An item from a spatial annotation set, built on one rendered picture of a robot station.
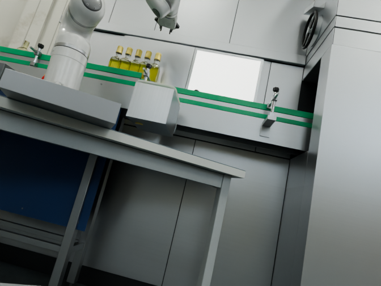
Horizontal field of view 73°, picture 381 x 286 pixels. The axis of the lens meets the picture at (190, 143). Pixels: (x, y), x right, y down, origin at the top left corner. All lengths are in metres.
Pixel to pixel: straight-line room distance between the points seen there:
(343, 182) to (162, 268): 0.98
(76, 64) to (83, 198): 0.60
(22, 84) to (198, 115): 0.80
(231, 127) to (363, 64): 0.65
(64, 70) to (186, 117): 0.61
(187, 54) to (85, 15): 0.78
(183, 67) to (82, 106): 0.94
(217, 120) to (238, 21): 0.79
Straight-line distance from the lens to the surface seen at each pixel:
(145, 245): 1.53
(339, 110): 1.31
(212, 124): 1.32
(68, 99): 0.85
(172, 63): 1.68
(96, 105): 0.85
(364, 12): 1.60
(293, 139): 1.37
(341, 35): 1.48
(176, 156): 1.00
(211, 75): 1.63
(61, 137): 0.98
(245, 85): 1.62
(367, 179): 1.29
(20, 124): 1.00
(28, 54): 1.69
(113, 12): 2.02
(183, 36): 1.78
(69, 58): 1.05
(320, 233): 1.20
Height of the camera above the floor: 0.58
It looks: 12 degrees up
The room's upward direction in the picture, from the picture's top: 13 degrees clockwise
